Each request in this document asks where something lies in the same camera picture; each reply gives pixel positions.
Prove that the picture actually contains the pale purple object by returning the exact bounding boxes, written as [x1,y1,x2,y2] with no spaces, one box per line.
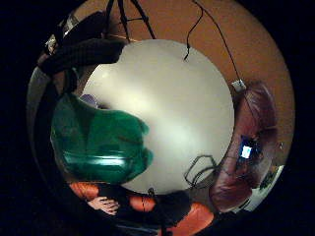
[80,93,99,109]

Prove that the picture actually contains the black tripod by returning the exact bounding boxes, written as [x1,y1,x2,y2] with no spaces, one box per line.
[103,0,158,43]

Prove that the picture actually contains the the person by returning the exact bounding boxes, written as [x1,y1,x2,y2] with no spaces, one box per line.
[87,183,195,236]

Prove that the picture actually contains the device with lit screen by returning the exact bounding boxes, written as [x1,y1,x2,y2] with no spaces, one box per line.
[238,135,263,162]

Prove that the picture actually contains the white power adapter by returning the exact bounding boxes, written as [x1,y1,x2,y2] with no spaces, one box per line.
[230,79,248,93]

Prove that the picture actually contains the brown leather armchair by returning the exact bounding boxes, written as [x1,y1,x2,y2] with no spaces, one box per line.
[209,81,281,213]

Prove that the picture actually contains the black cable bundle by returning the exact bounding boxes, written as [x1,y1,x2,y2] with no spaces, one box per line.
[182,153,221,190]

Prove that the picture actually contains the black hanging cable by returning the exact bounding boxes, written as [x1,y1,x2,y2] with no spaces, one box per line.
[182,0,205,62]

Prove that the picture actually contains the thin black cable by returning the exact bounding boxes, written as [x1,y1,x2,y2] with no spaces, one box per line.
[192,0,243,83]

